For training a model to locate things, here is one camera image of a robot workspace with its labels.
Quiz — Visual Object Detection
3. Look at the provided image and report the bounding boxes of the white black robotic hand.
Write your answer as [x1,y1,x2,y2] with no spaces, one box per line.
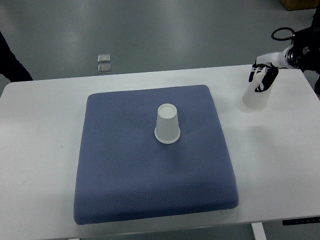
[248,51,290,93]

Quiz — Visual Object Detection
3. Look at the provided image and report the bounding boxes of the white paper cup carried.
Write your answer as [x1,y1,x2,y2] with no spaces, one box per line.
[241,72,273,111]

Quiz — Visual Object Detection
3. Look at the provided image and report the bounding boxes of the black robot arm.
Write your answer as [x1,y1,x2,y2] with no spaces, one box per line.
[291,4,320,75]

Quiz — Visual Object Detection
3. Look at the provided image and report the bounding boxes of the cardboard box corner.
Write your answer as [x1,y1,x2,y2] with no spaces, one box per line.
[280,0,320,11]

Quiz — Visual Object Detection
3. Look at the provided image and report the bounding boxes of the white paper cup on cushion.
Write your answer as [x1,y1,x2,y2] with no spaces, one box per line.
[154,103,181,144]

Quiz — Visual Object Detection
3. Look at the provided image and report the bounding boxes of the blue textured cushion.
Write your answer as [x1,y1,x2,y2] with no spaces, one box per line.
[73,85,239,225]

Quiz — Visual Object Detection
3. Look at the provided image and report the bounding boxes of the black desk control panel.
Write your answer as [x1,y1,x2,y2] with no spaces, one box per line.
[282,216,320,226]

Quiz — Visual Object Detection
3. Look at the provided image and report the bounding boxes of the upper metal floor plate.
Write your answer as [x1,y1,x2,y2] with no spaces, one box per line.
[97,53,111,63]

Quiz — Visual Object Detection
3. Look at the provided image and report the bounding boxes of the metal floor plate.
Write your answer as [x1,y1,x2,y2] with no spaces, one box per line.
[97,53,111,63]
[97,63,111,74]

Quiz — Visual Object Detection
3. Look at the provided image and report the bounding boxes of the white table leg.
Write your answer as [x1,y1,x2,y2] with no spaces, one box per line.
[251,222,267,240]

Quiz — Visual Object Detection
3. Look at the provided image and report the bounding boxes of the lower metal floor plate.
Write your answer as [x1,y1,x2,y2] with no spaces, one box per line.
[97,63,111,74]

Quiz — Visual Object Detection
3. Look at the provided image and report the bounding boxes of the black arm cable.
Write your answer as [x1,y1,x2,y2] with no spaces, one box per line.
[271,26,297,41]

